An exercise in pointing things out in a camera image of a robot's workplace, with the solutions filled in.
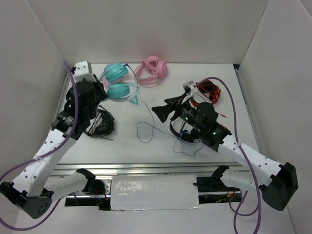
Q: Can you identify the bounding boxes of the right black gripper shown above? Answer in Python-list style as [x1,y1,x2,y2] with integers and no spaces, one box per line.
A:
[152,93,204,132]

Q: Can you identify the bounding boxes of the teal cat ear headphones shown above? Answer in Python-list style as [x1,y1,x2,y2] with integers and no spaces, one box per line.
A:
[99,62,140,106]

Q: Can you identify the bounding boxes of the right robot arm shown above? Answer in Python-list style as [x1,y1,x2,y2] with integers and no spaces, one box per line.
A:
[152,96,298,211]

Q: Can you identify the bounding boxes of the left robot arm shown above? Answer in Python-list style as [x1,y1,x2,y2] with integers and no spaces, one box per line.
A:
[0,74,108,219]

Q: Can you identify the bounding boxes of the black headphones back left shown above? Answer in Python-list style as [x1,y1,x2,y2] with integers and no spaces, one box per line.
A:
[65,87,74,106]

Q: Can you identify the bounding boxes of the red black headphones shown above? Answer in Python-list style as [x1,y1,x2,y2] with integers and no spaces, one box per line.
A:
[197,79,221,106]

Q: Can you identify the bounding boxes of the black headset with microphone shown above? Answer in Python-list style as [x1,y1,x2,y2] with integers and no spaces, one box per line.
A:
[84,109,115,140]

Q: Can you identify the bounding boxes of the pink gaming headset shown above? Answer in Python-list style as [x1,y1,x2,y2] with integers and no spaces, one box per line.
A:
[135,56,168,86]

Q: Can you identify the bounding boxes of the white foil-covered panel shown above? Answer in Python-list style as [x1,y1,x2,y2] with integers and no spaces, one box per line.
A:
[110,175,199,211]

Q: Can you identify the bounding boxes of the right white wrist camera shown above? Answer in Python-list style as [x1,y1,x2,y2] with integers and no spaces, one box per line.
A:
[182,80,198,104]

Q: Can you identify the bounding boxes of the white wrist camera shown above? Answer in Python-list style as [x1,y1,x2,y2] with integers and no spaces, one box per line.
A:
[73,61,95,82]
[182,80,198,104]

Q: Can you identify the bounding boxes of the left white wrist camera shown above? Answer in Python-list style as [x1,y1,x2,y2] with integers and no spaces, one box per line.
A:
[73,61,95,82]

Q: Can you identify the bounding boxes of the black headphones with blue cable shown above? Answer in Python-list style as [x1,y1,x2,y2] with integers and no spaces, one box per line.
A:
[169,117,203,143]

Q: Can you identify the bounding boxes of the aluminium rail frame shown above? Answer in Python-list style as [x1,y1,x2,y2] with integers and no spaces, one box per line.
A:
[53,64,258,175]

